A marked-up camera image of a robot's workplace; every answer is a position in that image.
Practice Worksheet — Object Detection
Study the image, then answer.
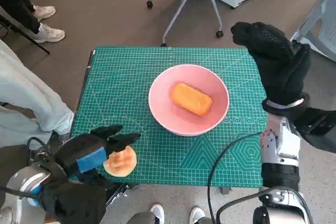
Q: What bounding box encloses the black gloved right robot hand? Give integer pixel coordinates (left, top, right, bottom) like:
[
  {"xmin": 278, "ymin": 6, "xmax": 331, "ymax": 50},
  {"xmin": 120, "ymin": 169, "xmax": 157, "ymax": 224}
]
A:
[{"xmin": 230, "ymin": 21, "xmax": 312, "ymax": 104}]

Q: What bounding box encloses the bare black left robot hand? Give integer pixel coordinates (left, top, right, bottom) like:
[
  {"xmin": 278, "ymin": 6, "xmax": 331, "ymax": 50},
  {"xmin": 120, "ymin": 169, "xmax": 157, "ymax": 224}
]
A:
[{"xmin": 54, "ymin": 124, "xmax": 142, "ymax": 190}]

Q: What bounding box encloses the round toy bread bun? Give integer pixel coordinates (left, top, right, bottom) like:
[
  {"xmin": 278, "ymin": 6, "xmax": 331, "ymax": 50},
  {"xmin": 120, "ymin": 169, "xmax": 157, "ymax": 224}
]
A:
[{"xmin": 102, "ymin": 145, "xmax": 137, "ymax": 177}]

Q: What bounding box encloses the pink bowl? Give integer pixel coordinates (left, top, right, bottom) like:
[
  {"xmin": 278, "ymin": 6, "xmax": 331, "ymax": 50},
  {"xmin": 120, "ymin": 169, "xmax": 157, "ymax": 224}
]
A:
[{"xmin": 148, "ymin": 63, "xmax": 230, "ymax": 137}]

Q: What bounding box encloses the long toy bread loaf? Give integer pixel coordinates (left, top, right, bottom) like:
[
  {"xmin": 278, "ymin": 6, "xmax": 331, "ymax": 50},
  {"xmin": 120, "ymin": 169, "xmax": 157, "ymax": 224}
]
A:
[{"xmin": 170, "ymin": 82, "xmax": 213, "ymax": 116}]

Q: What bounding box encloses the grey mesh chair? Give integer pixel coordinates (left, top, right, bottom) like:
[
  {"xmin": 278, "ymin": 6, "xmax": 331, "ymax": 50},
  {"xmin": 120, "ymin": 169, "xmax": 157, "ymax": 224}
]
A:
[{"xmin": 290, "ymin": 0, "xmax": 336, "ymax": 63}]

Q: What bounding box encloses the green cutting mat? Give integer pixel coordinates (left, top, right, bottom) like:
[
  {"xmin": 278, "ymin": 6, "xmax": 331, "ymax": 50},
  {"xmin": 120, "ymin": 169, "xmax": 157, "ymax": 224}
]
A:
[{"xmin": 70, "ymin": 47, "xmax": 268, "ymax": 187}]

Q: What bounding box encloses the person with grey knees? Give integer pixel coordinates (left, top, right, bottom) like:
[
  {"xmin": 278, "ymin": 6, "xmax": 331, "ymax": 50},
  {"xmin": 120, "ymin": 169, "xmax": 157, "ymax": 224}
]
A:
[{"xmin": 125, "ymin": 202, "xmax": 218, "ymax": 224}]

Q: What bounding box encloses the black stand leg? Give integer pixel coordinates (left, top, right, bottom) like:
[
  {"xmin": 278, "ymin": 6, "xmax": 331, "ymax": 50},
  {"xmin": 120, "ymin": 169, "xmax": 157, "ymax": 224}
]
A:
[{"xmin": 0, "ymin": 13, "xmax": 50, "ymax": 55}]

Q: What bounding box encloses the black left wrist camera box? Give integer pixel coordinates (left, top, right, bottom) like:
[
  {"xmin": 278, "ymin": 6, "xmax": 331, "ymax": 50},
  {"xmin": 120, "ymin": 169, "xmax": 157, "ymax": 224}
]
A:
[{"xmin": 41, "ymin": 180, "xmax": 107, "ymax": 224}]

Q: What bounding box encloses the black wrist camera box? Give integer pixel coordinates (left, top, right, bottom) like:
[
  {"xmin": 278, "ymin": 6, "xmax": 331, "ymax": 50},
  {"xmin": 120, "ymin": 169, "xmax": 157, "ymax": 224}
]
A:
[
  {"xmin": 291, "ymin": 107, "xmax": 336, "ymax": 154},
  {"xmin": 41, "ymin": 180, "xmax": 107, "ymax": 224}
]

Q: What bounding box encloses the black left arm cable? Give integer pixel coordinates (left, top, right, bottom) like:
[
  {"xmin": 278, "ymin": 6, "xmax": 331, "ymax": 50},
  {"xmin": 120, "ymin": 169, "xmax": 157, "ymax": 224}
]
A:
[{"xmin": 0, "ymin": 136, "xmax": 57, "ymax": 200}]

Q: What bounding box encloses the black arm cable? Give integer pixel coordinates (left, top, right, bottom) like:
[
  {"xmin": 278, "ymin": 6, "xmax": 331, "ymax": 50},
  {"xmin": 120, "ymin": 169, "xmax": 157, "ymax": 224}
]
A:
[
  {"xmin": 207, "ymin": 131, "xmax": 314, "ymax": 224},
  {"xmin": 0, "ymin": 136, "xmax": 57, "ymax": 200}
]

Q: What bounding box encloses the black metal table rail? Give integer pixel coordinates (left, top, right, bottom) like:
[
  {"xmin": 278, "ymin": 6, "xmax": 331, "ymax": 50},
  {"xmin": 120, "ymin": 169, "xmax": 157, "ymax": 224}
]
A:
[{"xmin": 104, "ymin": 183, "xmax": 140, "ymax": 208}]

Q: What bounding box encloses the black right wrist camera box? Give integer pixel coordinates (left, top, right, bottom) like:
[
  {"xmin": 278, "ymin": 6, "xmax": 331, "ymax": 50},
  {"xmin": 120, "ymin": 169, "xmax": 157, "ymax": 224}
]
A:
[{"xmin": 291, "ymin": 107, "xmax": 336, "ymax": 154}]

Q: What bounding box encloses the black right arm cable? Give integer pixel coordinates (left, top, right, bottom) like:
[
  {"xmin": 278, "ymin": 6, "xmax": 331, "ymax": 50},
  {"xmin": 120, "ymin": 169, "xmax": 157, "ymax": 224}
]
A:
[{"xmin": 207, "ymin": 131, "xmax": 314, "ymax": 224}]

